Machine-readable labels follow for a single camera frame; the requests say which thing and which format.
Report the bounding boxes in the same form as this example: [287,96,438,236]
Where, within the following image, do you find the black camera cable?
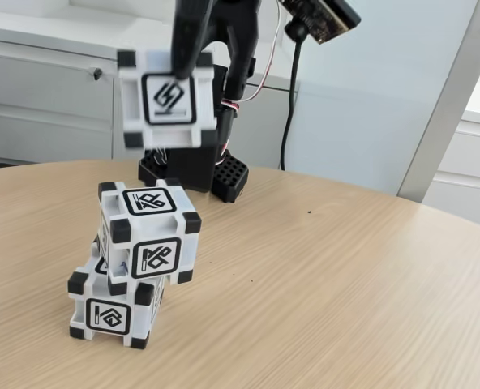
[279,19,311,171]

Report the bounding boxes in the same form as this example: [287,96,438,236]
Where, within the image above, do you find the white cube with bolt symbol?
[116,48,221,150]

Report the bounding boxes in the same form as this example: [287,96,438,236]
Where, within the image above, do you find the black gripper camera board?
[282,0,362,45]

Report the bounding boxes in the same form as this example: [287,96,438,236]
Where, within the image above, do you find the white low cabinet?
[420,80,480,233]
[0,10,300,163]

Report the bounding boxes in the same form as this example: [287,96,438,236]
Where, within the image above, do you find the red white servo cable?
[220,0,284,113]

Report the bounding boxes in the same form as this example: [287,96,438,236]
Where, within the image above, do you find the white cube with house symbol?
[66,242,168,349]

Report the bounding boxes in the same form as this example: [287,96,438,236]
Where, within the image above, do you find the white cube with ribbon symbol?
[97,179,204,297]

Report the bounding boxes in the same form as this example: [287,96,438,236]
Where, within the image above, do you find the grey window frame post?
[397,0,480,199]

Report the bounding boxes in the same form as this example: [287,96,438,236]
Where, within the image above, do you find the black perforated clamp block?
[211,152,250,203]

